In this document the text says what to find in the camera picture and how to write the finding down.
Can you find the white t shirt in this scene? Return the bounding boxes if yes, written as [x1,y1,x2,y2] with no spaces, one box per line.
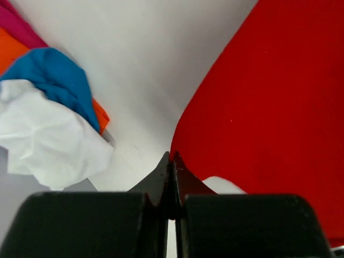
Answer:
[1,80,113,190]

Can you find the red t shirt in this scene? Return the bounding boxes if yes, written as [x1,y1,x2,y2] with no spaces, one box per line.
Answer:
[171,1,343,246]

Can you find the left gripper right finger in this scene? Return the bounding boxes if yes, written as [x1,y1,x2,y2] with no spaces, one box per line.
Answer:
[172,154,334,257]

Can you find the pink t shirt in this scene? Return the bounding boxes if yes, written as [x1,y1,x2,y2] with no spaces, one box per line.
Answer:
[1,1,48,49]

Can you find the blue t shirt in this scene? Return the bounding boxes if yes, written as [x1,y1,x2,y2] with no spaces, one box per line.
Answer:
[1,47,101,132]

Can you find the orange t shirt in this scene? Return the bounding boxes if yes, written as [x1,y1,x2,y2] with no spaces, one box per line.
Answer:
[1,28,110,135]

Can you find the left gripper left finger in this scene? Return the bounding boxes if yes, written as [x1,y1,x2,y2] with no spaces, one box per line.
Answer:
[1,153,170,257]

